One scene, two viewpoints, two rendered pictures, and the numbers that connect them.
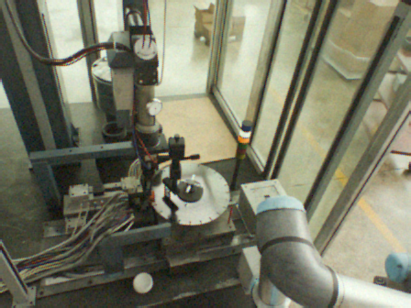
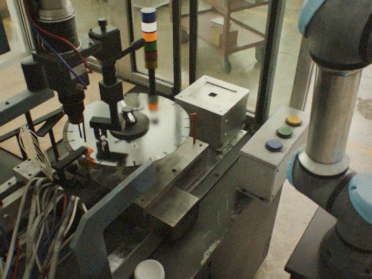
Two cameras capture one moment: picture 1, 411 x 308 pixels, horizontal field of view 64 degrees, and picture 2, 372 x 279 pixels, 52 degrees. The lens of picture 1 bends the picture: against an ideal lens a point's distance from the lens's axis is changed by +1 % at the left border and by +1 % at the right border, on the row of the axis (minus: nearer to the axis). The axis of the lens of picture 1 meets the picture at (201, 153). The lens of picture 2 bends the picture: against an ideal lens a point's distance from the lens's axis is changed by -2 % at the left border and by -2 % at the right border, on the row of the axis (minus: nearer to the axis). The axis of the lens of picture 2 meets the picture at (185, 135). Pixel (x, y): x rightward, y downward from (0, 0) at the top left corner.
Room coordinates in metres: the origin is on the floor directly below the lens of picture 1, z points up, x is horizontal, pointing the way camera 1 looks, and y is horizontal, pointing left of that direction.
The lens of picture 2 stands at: (0.10, 0.39, 1.57)
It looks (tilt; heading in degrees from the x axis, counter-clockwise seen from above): 38 degrees down; 325
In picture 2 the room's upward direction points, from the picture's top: straight up
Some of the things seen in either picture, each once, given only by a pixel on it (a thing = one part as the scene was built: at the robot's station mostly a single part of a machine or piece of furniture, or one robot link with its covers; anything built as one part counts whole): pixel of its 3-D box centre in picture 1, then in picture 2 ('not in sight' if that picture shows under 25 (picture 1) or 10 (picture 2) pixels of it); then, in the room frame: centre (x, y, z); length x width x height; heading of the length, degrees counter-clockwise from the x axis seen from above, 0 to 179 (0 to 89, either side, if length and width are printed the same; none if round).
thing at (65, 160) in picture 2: (141, 199); (75, 165); (0.82, 0.21, 0.95); 0.10 x 0.03 x 0.07; 111
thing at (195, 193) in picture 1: (190, 189); (128, 121); (0.89, 0.03, 0.96); 0.11 x 0.11 x 0.03
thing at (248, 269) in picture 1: (277, 264); (275, 151); (0.68, -0.34, 0.82); 0.28 x 0.11 x 0.15; 111
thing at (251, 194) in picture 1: (263, 208); (211, 113); (0.95, -0.31, 0.82); 0.18 x 0.18 x 0.15; 21
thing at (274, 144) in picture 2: not in sight; (274, 146); (0.65, -0.28, 0.90); 0.04 x 0.04 x 0.02
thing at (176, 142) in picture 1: (175, 157); (107, 63); (0.84, 0.09, 1.17); 0.06 x 0.05 x 0.20; 102
